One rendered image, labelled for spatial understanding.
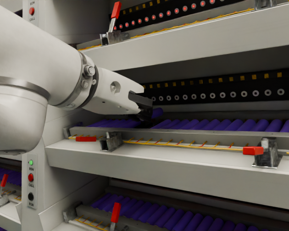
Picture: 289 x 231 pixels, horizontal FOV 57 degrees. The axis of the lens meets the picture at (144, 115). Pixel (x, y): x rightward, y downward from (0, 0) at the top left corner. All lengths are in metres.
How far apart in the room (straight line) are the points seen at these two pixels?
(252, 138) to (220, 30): 0.15
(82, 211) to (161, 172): 0.29
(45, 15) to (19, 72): 0.37
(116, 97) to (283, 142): 0.23
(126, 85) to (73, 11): 0.35
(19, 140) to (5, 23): 0.12
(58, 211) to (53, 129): 0.19
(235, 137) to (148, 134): 0.15
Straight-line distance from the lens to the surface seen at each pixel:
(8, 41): 0.31
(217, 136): 0.41
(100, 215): 0.62
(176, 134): 0.44
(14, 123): 0.27
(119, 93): 0.39
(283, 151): 0.39
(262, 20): 0.37
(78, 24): 0.72
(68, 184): 0.68
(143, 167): 0.43
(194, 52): 0.39
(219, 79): 0.54
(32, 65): 0.31
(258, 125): 0.45
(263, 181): 0.35
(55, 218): 0.67
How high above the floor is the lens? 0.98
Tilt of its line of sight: 1 degrees up
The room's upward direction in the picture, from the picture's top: straight up
